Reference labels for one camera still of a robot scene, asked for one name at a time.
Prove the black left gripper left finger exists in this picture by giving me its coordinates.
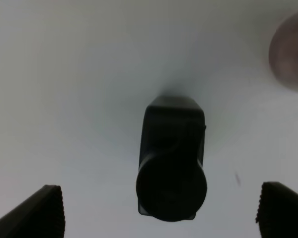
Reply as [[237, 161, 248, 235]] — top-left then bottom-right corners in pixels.
[[0, 185, 66, 238]]

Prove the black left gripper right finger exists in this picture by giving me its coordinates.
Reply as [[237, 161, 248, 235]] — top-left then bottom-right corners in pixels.
[[255, 182, 298, 238]]

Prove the dark green pump bottle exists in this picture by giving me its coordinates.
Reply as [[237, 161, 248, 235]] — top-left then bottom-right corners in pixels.
[[136, 96, 207, 222]]

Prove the translucent pink plastic cup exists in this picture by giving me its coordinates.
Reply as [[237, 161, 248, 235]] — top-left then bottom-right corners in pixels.
[[269, 12, 298, 92]]

